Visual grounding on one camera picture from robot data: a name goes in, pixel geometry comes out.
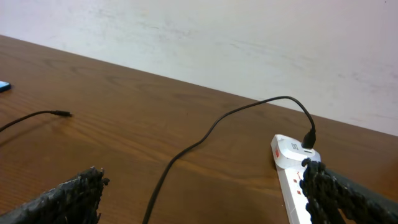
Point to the white USB charger adapter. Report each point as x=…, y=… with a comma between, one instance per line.
x=289, y=153

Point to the blue Galaxy smartphone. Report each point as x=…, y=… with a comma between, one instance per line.
x=4, y=86

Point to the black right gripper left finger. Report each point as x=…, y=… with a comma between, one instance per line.
x=74, y=201

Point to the white power strip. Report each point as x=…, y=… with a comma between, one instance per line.
x=295, y=201

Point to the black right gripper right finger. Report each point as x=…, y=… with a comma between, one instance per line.
x=333, y=198

